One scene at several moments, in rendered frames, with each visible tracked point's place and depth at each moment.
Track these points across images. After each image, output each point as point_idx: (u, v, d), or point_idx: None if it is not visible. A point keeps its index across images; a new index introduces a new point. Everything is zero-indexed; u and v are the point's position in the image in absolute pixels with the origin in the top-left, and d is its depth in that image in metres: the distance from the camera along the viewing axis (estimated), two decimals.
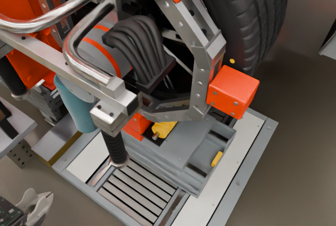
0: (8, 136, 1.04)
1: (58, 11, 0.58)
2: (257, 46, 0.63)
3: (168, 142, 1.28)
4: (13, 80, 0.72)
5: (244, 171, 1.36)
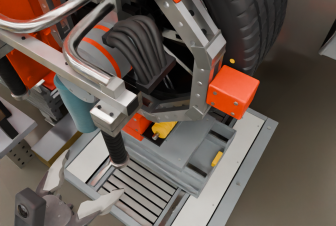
0: (8, 136, 1.04)
1: (58, 11, 0.58)
2: (257, 46, 0.63)
3: (168, 142, 1.28)
4: (13, 80, 0.72)
5: (244, 171, 1.36)
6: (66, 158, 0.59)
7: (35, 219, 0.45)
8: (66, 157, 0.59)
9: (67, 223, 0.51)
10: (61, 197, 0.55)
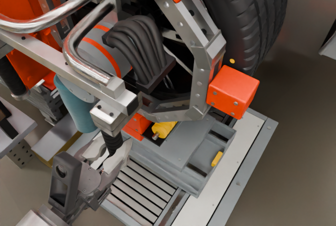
0: (8, 136, 1.04)
1: (58, 11, 0.58)
2: (257, 46, 0.63)
3: (168, 142, 1.28)
4: (13, 80, 0.72)
5: (244, 171, 1.36)
6: None
7: (72, 178, 0.49)
8: None
9: (98, 186, 0.54)
10: (90, 164, 0.58)
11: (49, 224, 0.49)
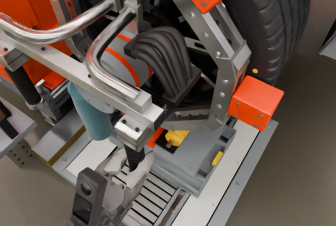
0: (8, 136, 1.04)
1: (79, 21, 0.56)
2: (281, 56, 0.62)
3: (179, 148, 1.26)
4: (29, 90, 0.70)
5: (244, 171, 1.36)
6: None
7: (98, 196, 0.47)
8: None
9: (121, 202, 0.53)
10: (112, 178, 0.57)
11: None
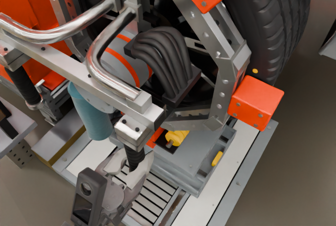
0: (8, 136, 1.04)
1: (79, 21, 0.56)
2: (281, 56, 0.62)
3: (179, 148, 1.26)
4: (29, 90, 0.70)
5: (244, 171, 1.36)
6: None
7: (98, 196, 0.47)
8: None
9: (121, 202, 0.53)
10: (112, 178, 0.57)
11: None
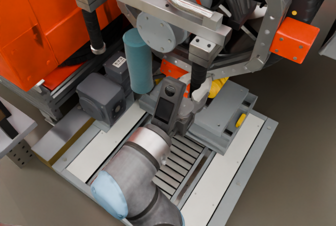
0: (8, 136, 1.04)
1: None
2: None
3: (207, 110, 1.38)
4: (97, 33, 0.82)
5: (244, 171, 1.36)
6: None
7: (180, 97, 0.59)
8: None
9: (192, 110, 0.65)
10: None
11: (159, 135, 0.59)
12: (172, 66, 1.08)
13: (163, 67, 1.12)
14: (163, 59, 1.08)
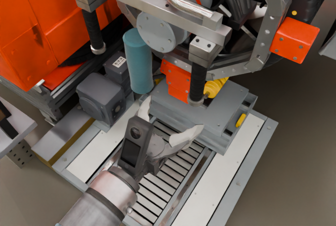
0: (8, 136, 1.04)
1: None
2: None
3: (207, 110, 1.38)
4: (97, 33, 0.82)
5: (244, 171, 1.36)
6: (150, 102, 0.67)
7: (146, 139, 0.53)
8: (151, 101, 0.67)
9: (163, 150, 0.59)
10: None
11: (123, 182, 0.54)
12: (172, 66, 1.08)
13: (163, 67, 1.12)
14: (163, 59, 1.08)
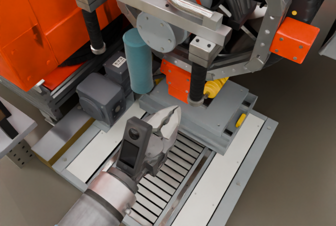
0: (8, 136, 1.04)
1: None
2: None
3: (207, 110, 1.38)
4: (97, 33, 0.82)
5: (244, 171, 1.36)
6: (172, 112, 0.66)
7: (145, 140, 0.53)
8: (173, 111, 0.66)
9: (161, 151, 0.59)
10: None
11: (122, 183, 0.54)
12: (172, 66, 1.08)
13: (163, 67, 1.12)
14: (163, 59, 1.08)
